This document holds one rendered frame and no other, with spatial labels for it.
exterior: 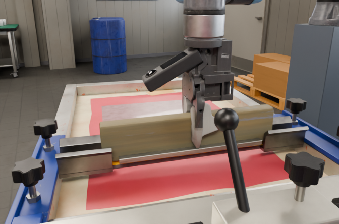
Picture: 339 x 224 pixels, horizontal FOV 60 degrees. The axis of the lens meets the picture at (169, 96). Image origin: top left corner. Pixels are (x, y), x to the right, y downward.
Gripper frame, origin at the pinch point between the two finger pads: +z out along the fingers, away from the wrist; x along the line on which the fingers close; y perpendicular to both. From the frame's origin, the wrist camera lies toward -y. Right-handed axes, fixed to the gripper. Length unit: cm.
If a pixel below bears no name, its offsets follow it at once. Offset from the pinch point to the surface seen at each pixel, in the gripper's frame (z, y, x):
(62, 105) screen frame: 2.6, -28.5, 35.1
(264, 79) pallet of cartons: 73, 195, 284
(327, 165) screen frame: 4.3, 25.1, -10.2
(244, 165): 6.2, 11.0, -3.2
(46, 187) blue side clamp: 1.4, -26.7, -8.7
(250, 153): 6.3, 14.6, 1.0
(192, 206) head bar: -2.5, -7.2, -23.4
